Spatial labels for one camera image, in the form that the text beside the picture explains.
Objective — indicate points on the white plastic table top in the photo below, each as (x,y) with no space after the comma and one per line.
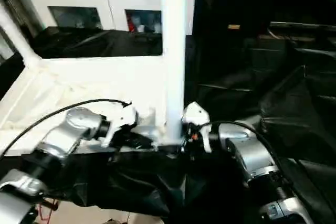
(79,82)

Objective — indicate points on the white plastic table leg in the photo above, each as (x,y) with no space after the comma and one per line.
(16,35)
(173,51)

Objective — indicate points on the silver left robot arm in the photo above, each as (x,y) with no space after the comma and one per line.
(73,127)

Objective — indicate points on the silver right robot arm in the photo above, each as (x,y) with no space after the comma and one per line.
(252,153)

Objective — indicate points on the black plastic mat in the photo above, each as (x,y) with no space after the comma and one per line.
(283,93)

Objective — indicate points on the small yellow label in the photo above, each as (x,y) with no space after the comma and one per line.
(234,26)

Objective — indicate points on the black bench with silver rail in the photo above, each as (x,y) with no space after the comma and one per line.
(310,35)

